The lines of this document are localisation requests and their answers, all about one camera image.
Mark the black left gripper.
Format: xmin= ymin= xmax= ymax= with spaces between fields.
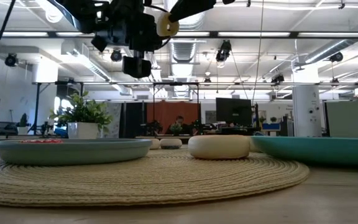
xmin=87 ymin=0 xmax=164 ymax=79

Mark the cream round macaron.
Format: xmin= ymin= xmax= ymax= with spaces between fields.
xmin=188 ymin=134 xmax=250 ymax=161

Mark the black ceiling spotlight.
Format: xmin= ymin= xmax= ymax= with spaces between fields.
xmin=270 ymin=73 xmax=286 ymax=85
xmin=110 ymin=47 xmax=124 ymax=63
xmin=4 ymin=52 xmax=19 ymax=68
xmin=215 ymin=39 xmax=232 ymax=63
xmin=329 ymin=51 xmax=344 ymax=63

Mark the black portal stand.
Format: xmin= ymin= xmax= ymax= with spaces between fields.
xmin=152 ymin=82 xmax=200 ymax=138

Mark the overhead light bar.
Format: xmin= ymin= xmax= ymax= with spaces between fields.
xmin=0 ymin=30 xmax=358 ymax=40

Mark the orange-brown partition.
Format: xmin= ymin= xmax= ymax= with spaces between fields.
xmin=145 ymin=101 xmax=202 ymax=135

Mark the black curtain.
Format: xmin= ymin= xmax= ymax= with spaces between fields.
xmin=119 ymin=101 xmax=147 ymax=139

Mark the person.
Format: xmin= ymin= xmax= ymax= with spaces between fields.
xmin=165 ymin=115 xmax=195 ymax=136

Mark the pale green small plant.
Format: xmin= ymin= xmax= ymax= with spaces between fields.
xmin=169 ymin=122 xmax=183 ymax=136

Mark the green plant in white pot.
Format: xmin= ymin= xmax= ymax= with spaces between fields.
xmin=48 ymin=90 xmax=114 ymax=140

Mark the black monitor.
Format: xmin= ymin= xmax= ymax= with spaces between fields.
xmin=215 ymin=97 xmax=254 ymax=127

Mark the grey-blue plate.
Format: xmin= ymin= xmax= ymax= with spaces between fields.
xmin=0 ymin=138 xmax=153 ymax=166

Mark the round woven straw placemat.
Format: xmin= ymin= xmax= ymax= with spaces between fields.
xmin=0 ymin=147 xmax=310 ymax=208

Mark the blue box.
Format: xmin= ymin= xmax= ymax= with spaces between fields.
xmin=262 ymin=123 xmax=281 ymax=132

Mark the small cactus in white pot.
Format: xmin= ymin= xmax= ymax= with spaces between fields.
xmin=16 ymin=113 xmax=30 ymax=136

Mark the white round pillar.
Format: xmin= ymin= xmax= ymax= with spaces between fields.
xmin=291 ymin=63 xmax=323 ymax=138

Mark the grey-green partition panel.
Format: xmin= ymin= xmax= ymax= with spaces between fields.
xmin=323 ymin=100 xmax=358 ymax=139

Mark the teal plate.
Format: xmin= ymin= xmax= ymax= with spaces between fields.
xmin=250 ymin=135 xmax=358 ymax=169

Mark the silver ceiling duct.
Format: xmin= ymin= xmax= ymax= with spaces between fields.
xmin=163 ymin=0 xmax=208 ymax=99

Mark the thin hanging black cable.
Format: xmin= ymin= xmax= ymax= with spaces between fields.
xmin=251 ymin=0 xmax=265 ymax=105

